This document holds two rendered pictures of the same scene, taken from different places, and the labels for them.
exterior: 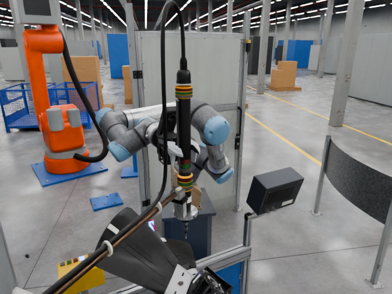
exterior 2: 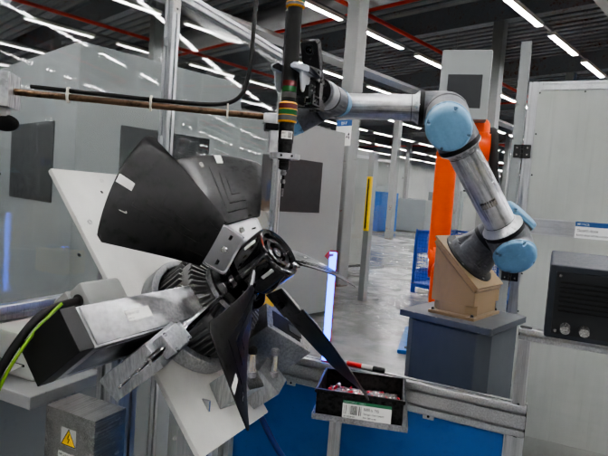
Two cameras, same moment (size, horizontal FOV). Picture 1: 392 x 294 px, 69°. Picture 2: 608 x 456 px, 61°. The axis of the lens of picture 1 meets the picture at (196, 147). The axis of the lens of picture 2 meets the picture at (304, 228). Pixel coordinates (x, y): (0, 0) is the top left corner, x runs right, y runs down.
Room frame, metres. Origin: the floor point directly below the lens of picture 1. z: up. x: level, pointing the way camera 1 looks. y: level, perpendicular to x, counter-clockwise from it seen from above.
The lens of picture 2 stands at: (0.03, -0.95, 1.34)
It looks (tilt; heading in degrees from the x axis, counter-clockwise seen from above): 3 degrees down; 53
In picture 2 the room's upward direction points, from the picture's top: 4 degrees clockwise
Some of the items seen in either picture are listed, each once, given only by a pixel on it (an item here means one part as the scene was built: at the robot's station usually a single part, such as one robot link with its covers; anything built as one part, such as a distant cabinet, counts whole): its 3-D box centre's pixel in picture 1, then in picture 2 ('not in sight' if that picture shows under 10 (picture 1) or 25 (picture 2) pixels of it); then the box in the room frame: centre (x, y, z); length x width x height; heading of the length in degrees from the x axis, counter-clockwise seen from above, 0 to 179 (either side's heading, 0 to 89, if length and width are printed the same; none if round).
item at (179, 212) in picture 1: (183, 200); (281, 137); (0.70, 0.03, 1.47); 0.09 x 0.07 x 0.10; 152
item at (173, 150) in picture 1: (173, 156); (279, 79); (0.70, 0.06, 1.61); 0.09 x 0.03 x 0.06; 17
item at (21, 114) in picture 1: (32, 105); (457, 262); (6.88, 4.01, 0.49); 1.27 x 0.88 x 0.98; 9
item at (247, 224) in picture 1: (247, 230); (522, 365); (1.27, -0.27, 0.96); 0.03 x 0.03 x 0.20; 27
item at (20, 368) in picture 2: not in sight; (28, 348); (0.27, 0.46, 0.92); 0.17 x 0.16 x 0.11; 117
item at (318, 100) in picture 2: (168, 144); (309, 90); (0.81, 0.08, 1.60); 0.12 x 0.08 x 0.09; 27
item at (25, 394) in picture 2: not in sight; (61, 370); (0.35, 0.47, 0.85); 0.36 x 0.24 x 0.03; 27
